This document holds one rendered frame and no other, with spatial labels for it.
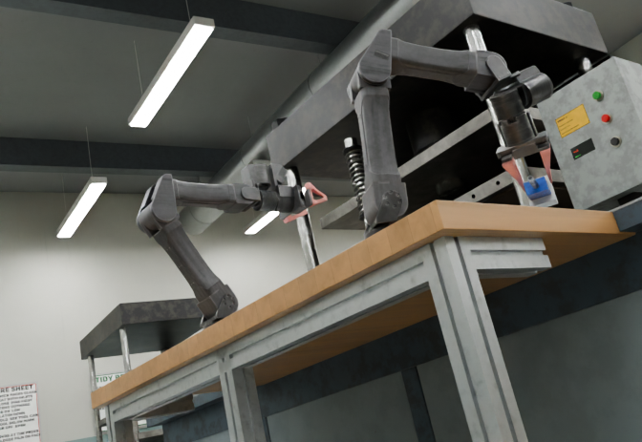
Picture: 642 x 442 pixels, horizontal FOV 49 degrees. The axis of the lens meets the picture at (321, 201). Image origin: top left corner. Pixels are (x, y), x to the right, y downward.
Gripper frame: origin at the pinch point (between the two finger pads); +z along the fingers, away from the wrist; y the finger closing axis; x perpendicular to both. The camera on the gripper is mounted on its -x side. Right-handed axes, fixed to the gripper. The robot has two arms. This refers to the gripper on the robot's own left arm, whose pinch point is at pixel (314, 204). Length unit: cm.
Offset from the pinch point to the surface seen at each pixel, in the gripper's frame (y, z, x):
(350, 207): 68, 78, -32
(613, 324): -81, -10, 57
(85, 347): 511, 126, -78
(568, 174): -34, 79, -2
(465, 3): -28, 62, -67
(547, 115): -34, 79, -23
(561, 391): -66, -9, 65
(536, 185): -73, -7, 27
